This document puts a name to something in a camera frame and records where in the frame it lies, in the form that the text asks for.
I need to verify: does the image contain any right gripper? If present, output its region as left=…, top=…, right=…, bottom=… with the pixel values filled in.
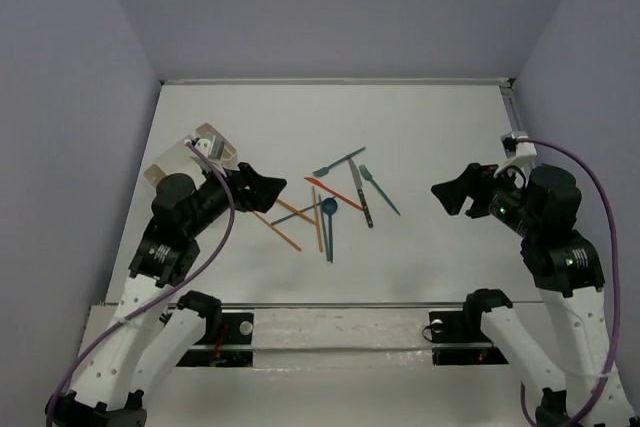
left=429, top=157, right=540, bottom=235

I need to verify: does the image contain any orange plastic knife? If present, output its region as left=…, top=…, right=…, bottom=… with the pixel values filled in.
left=304, top=176, right=364, bottom=212

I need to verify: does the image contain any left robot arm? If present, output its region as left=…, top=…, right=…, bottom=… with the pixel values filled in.
left=45, top=163, right=287, bottom=426

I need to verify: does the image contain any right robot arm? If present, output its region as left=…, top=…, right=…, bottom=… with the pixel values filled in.
left=423, top=163, right=639, bottom=426

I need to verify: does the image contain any orange chopstick left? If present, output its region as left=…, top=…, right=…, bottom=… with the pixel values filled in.
left=252, top=211, right=302, bottom=252

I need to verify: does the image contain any orange chopstick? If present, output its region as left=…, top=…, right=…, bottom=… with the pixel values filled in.
left=311, top=185, right=324, bottom=253
left=252, top=211, right=302, bottom=252

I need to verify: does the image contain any orange plastic spoon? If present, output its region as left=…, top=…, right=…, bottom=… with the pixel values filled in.
left=276, top=199, right=317, bottom=225

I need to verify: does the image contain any teal chopstick crossing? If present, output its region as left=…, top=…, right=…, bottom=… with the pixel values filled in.
left=271, top=204, right=314, bottom=225

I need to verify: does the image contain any orange chopstick middle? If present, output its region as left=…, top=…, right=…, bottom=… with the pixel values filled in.
left=311, top=185, right=324, bottom=253

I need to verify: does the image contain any teal fork upper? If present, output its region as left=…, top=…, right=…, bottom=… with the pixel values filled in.
left=312, top=147, right=365, bottom=178

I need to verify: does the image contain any teal fork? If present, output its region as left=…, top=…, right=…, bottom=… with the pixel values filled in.
left=358, top=164, right=401, bottom=216
left=312, top=147, right=365, bottom=178

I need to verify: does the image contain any blue plastic spoon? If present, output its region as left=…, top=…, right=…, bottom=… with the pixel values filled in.
left=321, top=198, right=338, bottom=263

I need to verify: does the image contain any white utensil caddy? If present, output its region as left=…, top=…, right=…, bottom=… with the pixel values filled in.
left=143, top=123, right=238, bottom=188

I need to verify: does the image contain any teal fork right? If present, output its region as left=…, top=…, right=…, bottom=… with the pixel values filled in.
left=358, top=164, right=401, bottom=216

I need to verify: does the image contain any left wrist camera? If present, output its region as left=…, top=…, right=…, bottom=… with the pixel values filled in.
left=184, top=134, right=225, bottom=162

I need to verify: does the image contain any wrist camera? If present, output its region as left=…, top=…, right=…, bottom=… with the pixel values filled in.
left=500, top=131, right=537, bottom=170
left=184, top=134, right=225, bottom=162

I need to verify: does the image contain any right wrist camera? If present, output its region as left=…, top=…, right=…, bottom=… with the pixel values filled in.
left=500, top=131, right=537, bottom=170

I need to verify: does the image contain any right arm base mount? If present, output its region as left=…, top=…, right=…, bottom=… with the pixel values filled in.
left=421, top=288, right=513, bottom=366

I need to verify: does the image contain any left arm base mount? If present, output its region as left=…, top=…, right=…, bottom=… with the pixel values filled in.
left=176, top=291, right=254, bottom=368

